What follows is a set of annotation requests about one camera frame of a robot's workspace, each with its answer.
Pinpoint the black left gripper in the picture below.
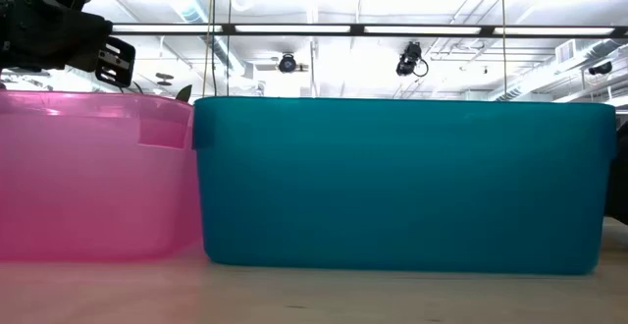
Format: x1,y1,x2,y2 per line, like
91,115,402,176
0,0,137,89

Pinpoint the pink translucent plastic bin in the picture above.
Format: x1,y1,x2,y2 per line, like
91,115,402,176
0,89,203,262

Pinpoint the black ceiling spotlight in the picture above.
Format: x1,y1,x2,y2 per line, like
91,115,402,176
277,52,299,75
394,41,430,79
587,61,614,77

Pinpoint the black ceiling light track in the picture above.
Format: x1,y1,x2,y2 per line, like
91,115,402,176
111,23,628,39

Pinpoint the thin hanging cord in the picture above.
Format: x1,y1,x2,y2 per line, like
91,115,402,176
225,0,236,97
499,0,508,100
201,0,218,98

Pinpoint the silver ventilation duct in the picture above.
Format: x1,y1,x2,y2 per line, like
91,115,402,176
495,37,628,103

